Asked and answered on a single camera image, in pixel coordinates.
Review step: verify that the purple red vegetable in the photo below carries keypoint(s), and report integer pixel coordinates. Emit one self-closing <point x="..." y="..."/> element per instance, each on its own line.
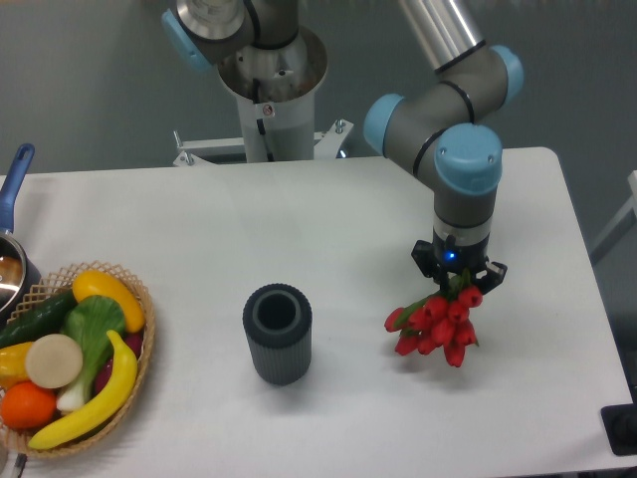
<point x="134" y="342"/>

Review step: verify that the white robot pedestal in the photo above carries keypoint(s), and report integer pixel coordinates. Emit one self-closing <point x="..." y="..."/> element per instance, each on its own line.
<point x="275" y="95"/>

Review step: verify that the green cucumber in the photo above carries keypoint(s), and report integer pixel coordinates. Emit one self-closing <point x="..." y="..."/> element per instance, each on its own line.
<point x="44" y="319"/>

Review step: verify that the orange fruit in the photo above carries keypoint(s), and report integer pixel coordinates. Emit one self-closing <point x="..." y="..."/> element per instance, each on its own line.
<point x="28" y="406"/>

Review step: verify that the black device at table edge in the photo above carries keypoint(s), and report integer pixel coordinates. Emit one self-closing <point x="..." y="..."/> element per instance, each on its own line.
<point x="620" y="426"/>

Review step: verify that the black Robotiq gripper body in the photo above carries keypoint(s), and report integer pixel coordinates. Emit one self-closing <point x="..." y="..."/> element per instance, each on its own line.
<point x="456" y="259"/>

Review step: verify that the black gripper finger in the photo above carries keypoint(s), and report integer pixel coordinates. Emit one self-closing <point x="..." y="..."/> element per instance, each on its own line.
<point x="425" y="259"/>
<point x="490" y="277"/>

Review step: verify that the green bok choy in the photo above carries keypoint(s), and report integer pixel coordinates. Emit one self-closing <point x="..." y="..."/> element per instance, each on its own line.
<point x="87" y="324"/>

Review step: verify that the dark grey ribbed vase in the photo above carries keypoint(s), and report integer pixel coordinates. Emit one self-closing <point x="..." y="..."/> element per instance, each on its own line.
<point x="277" y="321"/>

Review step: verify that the woven wicker basket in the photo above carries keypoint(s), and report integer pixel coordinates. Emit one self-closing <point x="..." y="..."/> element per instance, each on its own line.
<point x="51" y="285"/>

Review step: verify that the white metal base frame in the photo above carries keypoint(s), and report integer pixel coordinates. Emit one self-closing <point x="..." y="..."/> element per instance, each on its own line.
<point x="327" y="145"/>

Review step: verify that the blue handled saucepan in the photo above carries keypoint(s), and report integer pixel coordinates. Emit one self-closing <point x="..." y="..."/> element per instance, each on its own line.
<point x="18" y="273"/>

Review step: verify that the white furniture frame right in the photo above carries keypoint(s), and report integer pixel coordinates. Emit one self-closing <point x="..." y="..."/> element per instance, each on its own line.
<point x="617" y="227"/>

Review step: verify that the yellow bell pepper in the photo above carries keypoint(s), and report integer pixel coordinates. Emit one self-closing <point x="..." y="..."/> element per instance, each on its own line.
<point x="13" y="364"/>

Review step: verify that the yellow banana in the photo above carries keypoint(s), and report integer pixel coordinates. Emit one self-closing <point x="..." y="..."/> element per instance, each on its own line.
<point x="100" y="408"/>

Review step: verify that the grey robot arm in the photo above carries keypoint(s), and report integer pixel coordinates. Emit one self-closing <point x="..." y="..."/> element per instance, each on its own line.
<point x="438" y="138"/>

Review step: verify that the beige round disc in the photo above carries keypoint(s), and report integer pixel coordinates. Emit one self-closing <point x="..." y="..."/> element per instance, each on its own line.
<point x="54" y="361"/>

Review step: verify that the red tulip bouquet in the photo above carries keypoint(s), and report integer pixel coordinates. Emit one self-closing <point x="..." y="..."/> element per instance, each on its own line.
<point x="439" y="321"/>

